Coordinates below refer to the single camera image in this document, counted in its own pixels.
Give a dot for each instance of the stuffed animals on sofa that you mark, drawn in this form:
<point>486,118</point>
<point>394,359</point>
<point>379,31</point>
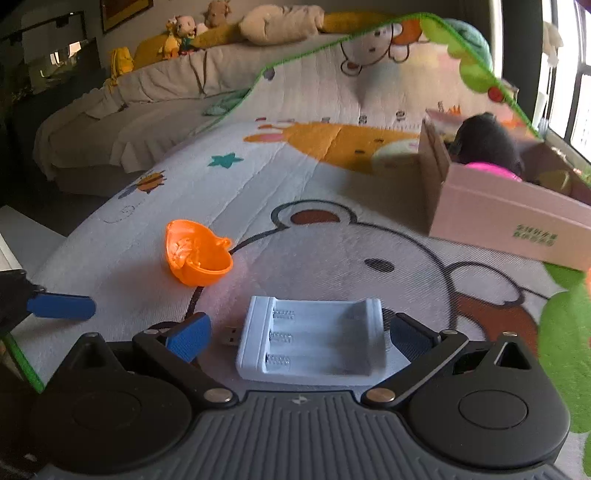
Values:
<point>281,23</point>

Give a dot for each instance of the cartoon play mat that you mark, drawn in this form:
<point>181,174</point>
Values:
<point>323,184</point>

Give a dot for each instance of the brown plush toy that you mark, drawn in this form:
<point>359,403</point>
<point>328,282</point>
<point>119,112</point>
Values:
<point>217,14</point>

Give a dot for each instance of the dark cabinet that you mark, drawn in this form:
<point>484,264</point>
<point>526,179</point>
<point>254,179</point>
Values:
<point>46,69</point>

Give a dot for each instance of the pink cardboard box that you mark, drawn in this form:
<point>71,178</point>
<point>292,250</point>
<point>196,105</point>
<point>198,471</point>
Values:
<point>485,217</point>

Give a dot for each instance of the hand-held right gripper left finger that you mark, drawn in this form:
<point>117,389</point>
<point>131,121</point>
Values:
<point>189,336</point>

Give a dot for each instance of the tan toy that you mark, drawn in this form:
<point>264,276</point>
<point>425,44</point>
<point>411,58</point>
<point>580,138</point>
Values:
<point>554,181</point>

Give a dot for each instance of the white board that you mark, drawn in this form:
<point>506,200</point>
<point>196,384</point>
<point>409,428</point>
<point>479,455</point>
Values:
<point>27,240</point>

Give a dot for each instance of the short yellow cushion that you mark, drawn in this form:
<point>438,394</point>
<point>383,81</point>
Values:
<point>355,21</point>

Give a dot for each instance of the long yellow cushion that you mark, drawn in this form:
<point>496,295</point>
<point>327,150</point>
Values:
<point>147,53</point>

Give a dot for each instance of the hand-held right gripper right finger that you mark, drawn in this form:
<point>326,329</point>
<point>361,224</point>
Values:
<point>411,339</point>

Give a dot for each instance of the pink toy strainer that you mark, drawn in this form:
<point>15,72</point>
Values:
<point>489,167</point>

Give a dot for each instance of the window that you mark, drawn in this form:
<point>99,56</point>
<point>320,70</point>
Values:
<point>572,92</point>

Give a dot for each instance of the orange pumpkin toy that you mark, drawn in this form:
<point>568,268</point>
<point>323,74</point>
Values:
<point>203,267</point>

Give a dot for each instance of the framed red picture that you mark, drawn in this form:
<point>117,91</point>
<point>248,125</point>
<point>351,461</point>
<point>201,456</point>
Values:
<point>124,11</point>

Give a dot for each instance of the white battery charger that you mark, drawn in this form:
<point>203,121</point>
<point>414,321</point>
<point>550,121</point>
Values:
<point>314,341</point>

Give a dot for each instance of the yellow backpack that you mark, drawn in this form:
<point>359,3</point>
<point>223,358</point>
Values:
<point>119,64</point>

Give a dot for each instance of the black plush toy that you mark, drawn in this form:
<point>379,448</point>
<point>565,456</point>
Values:
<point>485,138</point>

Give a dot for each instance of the pink yellow plush doll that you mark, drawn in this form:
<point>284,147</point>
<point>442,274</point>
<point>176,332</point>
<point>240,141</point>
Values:
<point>182,32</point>

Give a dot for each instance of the green cushion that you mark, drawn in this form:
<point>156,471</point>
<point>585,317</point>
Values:
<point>473,37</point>

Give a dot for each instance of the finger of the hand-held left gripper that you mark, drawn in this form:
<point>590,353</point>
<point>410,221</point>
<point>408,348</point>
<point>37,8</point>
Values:
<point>60,307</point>

